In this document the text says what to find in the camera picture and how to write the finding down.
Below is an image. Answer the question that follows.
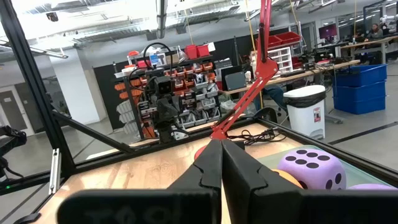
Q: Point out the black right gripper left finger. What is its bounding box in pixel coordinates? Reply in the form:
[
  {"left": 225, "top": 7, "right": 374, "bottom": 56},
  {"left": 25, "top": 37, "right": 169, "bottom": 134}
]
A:
[{"left": 167, "top": 139, "right": 224, "bottom": 195}]

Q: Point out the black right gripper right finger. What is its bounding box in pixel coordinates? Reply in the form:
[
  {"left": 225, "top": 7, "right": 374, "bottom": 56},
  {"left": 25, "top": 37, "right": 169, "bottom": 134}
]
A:
[{"left": 222, "top": 139, "right": 305, "bottom": 200}]

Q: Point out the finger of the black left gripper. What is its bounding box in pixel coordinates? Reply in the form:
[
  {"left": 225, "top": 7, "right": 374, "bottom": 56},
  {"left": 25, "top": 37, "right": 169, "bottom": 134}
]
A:
[
  {"left": 167, "top": 98, "right": 180, "bottom": 123},
  {"left": 157, "top": 98, "right": 169, "bottom": 123}
]

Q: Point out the orange foam die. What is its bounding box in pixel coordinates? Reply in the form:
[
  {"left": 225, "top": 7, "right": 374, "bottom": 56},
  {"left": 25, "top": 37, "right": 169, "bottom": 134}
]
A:
[{"left": 271, "top": 168, "right": 305, "bottom": 190}]

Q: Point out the purple foam die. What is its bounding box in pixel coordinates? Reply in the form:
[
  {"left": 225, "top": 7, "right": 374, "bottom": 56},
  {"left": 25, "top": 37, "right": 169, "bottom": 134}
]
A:
[
  {"left": 346, "top": 183, "right": 398, "bottom": 191},
  {"left": 276, "top": 148, "right": 348, "bottom": 191}
]

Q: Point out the black parts bin shelf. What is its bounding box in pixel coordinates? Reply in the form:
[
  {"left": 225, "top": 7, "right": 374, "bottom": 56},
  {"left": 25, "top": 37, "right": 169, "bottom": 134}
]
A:
[{"left": 113, "top": 43, "right": 223, "bottom": 141}]

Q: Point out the red plastic bin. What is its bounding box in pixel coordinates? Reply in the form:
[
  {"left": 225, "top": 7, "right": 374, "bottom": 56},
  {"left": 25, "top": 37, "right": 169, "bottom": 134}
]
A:
[
  {"left": 196, "top": 44, "right": 211, "bottom": 58},
  {"left": 255, "top": 35, "right": 282, "bottom": 49},
  {"left": 275, "top": 30, "right": 302, "bottom": 44},
  {"left": 185, "top": 44, "right": 198, "bottom": 60}
]

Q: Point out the grey monitor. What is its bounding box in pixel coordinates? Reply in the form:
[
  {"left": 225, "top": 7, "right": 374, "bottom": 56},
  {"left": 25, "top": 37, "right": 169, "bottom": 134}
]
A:
[{"left": 223, "top": 71, "right": 248, "bottom": 92}]

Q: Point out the white trash can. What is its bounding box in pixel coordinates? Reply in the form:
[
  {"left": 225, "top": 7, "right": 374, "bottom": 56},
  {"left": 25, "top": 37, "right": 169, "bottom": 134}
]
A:
[{"left": 282, "top": 84, "right": 328, "bottom": 141}]

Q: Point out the person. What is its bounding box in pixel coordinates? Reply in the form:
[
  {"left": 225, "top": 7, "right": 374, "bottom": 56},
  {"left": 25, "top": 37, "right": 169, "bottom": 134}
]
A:
[
  {"left": 366, "top": 22, "right": 384, "bottom": 40},
  {"left": 248, "top": 51, "right": 289, "bottom": 113}
]

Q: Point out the red desk lamp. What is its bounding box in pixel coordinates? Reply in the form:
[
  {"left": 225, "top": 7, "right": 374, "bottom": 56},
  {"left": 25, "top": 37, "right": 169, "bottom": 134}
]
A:
[{"left": 193, "top": 0, "right": 280, "bottom": 161}]

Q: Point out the white drawer cabinet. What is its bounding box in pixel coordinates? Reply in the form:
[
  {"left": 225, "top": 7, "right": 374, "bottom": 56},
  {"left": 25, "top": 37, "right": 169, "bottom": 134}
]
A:
[{"left": 267, "top": 46, "right": 294, "bottom": 74}]

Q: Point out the wooden workbench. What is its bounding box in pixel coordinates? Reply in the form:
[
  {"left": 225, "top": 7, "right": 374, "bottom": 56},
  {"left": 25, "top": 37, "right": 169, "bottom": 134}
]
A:
[
  {"left": 218, "top": 58, "right": 361, "bottom": 96},
  {"left": 340, "top": 34, "right": 398, "bottom": 65}
]

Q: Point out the blue plastic tote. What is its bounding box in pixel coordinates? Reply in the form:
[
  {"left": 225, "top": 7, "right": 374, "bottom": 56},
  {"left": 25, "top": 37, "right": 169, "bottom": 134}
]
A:
[
  {"left": 332, "top": 81, "right": 387, "bottom": 102},
  {"left": 332, "top": 63, "right": 388, "bottom": 87},
  {"left": 333, "top": 95, "right": 386, "bottom": 115}
]

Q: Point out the purple lit monitor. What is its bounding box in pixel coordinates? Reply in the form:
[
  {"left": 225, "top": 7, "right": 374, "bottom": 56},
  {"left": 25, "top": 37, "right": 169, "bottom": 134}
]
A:
[{"left": 318, "top": 23, "right": 338, "bottom": 40}]

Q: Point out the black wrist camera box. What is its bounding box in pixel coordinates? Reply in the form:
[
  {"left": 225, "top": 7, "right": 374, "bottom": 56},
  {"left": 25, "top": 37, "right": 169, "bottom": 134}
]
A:
[{"left": 154, "top": 76, "right": 175, "bottom": 96}]

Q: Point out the black lamp power cable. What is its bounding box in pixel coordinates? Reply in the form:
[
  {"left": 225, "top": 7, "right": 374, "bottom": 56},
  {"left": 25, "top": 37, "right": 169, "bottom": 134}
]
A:
[{"left": 226, "top": 126, "right": 287, "bottom": 147}]

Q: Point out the yellow cable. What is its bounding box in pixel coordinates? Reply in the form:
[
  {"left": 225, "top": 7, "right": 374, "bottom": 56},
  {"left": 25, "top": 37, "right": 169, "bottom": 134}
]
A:
[{"left": 244, "top": 0, "right": 264, "bottom": 109}]

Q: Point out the silver frame bracket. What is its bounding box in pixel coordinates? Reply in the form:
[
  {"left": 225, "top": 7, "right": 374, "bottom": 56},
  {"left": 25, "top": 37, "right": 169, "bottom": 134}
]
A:
[{"left": 49, "top": 147, "right": 62, "bottom": 195}]

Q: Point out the black equipment with cable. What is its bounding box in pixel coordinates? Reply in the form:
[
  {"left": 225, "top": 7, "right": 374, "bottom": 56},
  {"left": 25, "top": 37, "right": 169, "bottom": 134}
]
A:
[{"left": 0, "top": 124, "right": 28, "bottom": 184}]

